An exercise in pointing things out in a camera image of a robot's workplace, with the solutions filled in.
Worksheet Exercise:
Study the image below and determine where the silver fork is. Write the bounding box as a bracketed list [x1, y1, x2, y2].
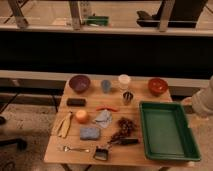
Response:
[58, 146, 90, 153]

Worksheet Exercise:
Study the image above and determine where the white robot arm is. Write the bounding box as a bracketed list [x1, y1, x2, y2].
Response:
[192, 76, 213, 117]

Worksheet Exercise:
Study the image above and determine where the blue plastic cup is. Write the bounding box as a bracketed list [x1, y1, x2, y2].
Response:
[101, 80, 111, 93]

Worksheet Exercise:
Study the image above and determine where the white paper cup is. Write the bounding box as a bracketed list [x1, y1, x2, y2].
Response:
[118, 74, 131, 90]

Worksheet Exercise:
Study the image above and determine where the purple bowl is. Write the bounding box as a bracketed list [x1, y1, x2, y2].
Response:
[69, 75, 91, 93]

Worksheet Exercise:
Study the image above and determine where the crumpled blue-grey cloth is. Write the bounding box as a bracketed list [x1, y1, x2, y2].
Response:
[94, 110, 112, 128]

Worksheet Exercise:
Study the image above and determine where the black rectangular block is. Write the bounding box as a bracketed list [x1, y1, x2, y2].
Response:
[66, 98, 86, 106]

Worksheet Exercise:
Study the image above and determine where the orange fruit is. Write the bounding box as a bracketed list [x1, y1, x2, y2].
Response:
[75, 110, 89, 124]

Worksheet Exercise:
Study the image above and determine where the bunch of dark grapes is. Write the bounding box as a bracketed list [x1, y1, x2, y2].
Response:
[110, 117, 136, 142]

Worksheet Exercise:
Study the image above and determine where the red-brown bowl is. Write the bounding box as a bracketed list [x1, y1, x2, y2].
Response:
[148, 78, 168, 96]

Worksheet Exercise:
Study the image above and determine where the blue sponge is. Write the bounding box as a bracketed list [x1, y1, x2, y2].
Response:
[80, 127, 101, 140]

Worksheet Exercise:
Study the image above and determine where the yellow banana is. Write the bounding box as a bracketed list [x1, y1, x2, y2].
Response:
[53, 112, 73, 138]

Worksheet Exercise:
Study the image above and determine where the green object on shelf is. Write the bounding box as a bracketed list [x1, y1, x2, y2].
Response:
[85, 15, 109, 26]

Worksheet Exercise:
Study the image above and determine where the green plastic tray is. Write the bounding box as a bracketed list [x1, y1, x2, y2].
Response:
[139, 102, 201, 162]

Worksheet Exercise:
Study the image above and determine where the black object on shelf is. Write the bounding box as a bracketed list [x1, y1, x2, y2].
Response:
[136, 0, 208, 28]

